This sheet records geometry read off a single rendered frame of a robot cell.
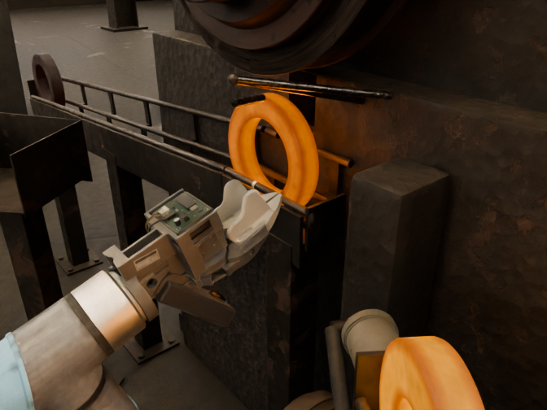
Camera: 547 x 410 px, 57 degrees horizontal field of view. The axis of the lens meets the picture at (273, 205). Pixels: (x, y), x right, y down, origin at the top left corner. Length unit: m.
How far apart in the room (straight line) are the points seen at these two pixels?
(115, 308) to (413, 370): 0.28
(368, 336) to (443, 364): 0.16
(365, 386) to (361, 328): 0.07
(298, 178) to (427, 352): 0.39
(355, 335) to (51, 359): 0.29
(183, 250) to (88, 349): 0.13
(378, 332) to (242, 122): 0.40
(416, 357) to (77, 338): 0.31
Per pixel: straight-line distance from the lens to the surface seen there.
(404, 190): 0.57
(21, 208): 1.03
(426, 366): 0.37
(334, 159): 0.74
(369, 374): 0.48
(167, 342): 1.56
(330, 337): 0.65
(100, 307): 0.52
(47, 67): 1.67
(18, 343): 0.53
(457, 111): 0.62
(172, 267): 0.55
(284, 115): 0.71
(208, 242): 0.55
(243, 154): 0.82
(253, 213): 0.58
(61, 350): 0.52
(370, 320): 0.54
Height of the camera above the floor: 1.04
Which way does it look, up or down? 27 degrees down
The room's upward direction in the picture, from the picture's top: straight up
